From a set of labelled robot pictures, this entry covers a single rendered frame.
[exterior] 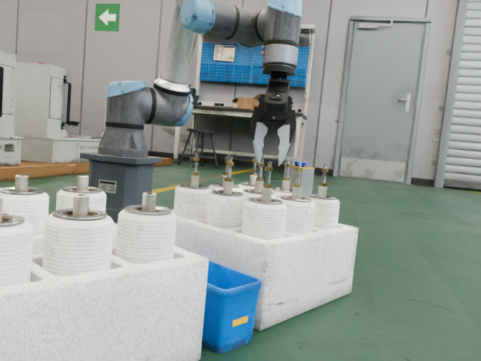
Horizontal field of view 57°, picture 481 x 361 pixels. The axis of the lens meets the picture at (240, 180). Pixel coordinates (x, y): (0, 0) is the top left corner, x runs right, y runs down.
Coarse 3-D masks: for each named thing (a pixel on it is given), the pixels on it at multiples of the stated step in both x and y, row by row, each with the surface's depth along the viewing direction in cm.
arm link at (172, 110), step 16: (176, 16) 131; (176, 32) 132; (192, 32) 132; (176, 48) 133; (192, 48) 135; (176, 64) 135; (160, 80) 138; (176, 80) 137; (160, 96) 137; (176, 96) 137; (160, 112) 137; (176, 112) 140
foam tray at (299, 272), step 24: (192, 240) 103; (216, 240) 97; (240, 240) 93; (264, 240) 92; (288, 240) 94; (312, 240) 100; (336, 240) 109; (240, 264) 93; (264, 264) 88; (288, 264) 94; (312, 264) 101; (336, 264) 110; (264, 288) 89; (288, 288) 95; (312, 288) 103; (336, 288) 112; (264, 312) 90; (288, 312) 96
